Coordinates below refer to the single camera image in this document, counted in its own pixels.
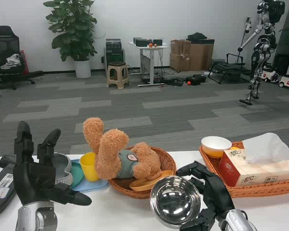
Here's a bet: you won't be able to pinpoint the beige plastic stool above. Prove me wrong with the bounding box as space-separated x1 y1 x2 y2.
106 61 131 89

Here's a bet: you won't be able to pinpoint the large green potted plant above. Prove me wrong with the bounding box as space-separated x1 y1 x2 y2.
42 0 98 62

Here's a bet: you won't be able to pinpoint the black case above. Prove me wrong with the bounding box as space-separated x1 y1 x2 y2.
185 74 207 86

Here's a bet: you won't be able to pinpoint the black equipment rack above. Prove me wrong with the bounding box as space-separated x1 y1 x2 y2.
104 38 126 73

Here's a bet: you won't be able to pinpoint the black bag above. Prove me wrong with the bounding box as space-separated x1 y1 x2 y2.
186 32 208 41

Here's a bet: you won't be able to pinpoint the brown teddy bear plush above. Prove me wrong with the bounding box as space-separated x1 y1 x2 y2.
82 117 162 180

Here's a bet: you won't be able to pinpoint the flat black device with labels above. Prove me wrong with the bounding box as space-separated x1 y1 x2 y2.
0 165 18 217

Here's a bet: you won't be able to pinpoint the red object behind chair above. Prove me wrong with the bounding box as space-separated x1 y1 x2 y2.
20 50 29 75

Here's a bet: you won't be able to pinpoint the rectangular wicker basket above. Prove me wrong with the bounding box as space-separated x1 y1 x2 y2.
198 141 289 198

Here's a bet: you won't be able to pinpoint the black boxes on desk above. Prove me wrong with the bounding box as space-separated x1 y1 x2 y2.
133 37 163 47

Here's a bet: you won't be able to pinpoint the shiny metal bowl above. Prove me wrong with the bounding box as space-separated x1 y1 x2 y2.
150 176 202 229

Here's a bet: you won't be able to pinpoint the silver humanoid robot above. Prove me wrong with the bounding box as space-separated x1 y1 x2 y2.
237 0 286 106

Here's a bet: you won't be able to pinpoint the orange tissue box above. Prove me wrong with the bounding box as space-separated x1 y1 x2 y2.
218 149 289 188

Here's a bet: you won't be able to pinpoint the round wicker basket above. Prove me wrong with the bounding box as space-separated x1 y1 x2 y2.
107 146 178 200

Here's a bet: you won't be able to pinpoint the yellow plastic cup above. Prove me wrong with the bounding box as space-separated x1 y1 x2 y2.
79 152 102 182

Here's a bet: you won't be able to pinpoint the green plate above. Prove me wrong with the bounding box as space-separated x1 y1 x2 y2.
68 161 85 190

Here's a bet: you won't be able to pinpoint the orange plate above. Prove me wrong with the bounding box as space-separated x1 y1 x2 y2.
129 170 175 192

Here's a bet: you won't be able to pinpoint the crumpled grey cloth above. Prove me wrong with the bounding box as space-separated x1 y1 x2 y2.
0 53 22 70

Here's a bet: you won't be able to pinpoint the black folding cot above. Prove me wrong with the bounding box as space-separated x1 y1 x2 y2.
208 53 252 85

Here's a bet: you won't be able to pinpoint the large cardboard box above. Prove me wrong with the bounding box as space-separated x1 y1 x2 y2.
189 38 215 71

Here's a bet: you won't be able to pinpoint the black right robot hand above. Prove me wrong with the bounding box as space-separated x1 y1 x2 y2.
175 160 236 231

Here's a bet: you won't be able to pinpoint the light blue tray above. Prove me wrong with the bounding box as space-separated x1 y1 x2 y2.
69 158 109 193

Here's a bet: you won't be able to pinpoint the grey bowl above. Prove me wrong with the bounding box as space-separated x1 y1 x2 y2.
51 153 74 186

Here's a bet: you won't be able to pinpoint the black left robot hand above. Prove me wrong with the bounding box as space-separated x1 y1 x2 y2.
13 121 92 207

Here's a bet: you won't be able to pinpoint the small cardboard box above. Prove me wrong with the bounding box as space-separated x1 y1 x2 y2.
170 39 192 55

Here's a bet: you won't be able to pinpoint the medium cardboard box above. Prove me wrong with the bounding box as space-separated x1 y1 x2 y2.
170 52 191 72

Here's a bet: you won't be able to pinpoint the white tissue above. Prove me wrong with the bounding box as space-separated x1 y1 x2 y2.
242 132 289 165

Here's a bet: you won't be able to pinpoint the white standing desk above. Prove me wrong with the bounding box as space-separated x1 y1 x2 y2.
129 41 169 87

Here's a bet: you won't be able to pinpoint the black office chair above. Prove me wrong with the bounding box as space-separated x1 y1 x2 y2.
0 26 44 90

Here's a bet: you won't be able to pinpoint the white and orange bowl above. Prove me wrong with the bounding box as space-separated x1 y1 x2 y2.
201 136 233 159

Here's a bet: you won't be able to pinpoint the black cylindrical device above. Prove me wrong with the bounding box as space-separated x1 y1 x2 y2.
0 155 18 169

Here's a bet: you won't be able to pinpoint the white plant pot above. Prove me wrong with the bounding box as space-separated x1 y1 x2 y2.
74 59 92 78

